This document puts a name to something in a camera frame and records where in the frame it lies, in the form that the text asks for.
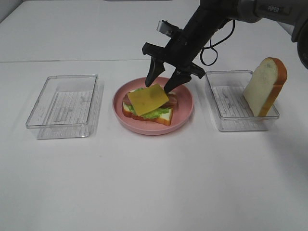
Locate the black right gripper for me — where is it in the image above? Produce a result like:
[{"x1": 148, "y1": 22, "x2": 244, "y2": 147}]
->
[{"x1": 142, "y1": 26, "x2": 205, "y2": 92}]

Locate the red bacon strip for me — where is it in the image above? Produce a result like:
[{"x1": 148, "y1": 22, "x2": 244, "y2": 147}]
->
[{"x1": 122, "y1": 92, "x2": 178, "y2": 108}]

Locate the yellow cheese slice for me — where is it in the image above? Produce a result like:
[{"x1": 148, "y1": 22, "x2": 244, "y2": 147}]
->
[{"x1": 127, "y1": 84, "x2": 169, "y2": 116}]

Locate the green lettuce leaf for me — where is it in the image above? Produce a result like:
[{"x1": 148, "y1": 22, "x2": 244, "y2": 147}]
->
[{"x1": 127, "y1": 84, "x2": 169, "y2": 119}]

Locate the white bread slice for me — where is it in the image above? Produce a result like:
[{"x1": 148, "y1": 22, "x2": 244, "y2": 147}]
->
[
  {"x1": 122, "y1": 102, "x2": 177, "y2": 126},
  {"x1": 243, "y1": 57, "x2": 287, "y2": 117}
]

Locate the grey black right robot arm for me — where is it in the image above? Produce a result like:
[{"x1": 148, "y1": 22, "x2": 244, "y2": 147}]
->
[{"x1": 142, "y1": 0, "x2": 308, "y2": 93}]

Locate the pink round plate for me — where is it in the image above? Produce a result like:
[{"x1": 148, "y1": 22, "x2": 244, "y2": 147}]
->
[{"x1": 113, "y1": 77, "x2": 194, "y2": 135}]

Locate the clear right plastic tray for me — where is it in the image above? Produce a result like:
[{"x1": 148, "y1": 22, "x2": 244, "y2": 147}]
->
[{"x1": 205, "y1": 70, "x2": 280, "y2": 132}]

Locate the clear plastic tray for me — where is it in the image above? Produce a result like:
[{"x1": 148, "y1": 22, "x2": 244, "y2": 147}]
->
[
  {"x1": 205, "y1": 70, "x2": 280, "y2": 132},
  {"x1": 26, "y1": 75, "x2": 100, "y2": 140}
]

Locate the clear left plastic tray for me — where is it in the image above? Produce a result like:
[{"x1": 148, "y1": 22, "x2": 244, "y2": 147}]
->
[{"x1": 26, "y1": 75, "x2": 100, "y2": 140}]

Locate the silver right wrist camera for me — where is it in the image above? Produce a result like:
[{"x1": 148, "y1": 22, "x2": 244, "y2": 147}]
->
[{"x1": 156, "y1": 20, "x2": 182, "y2": 38}]

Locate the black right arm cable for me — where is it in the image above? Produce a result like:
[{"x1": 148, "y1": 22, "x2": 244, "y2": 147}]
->
[{"x1": 200, "y1": 18, "x2": 236, "y2": 66}]

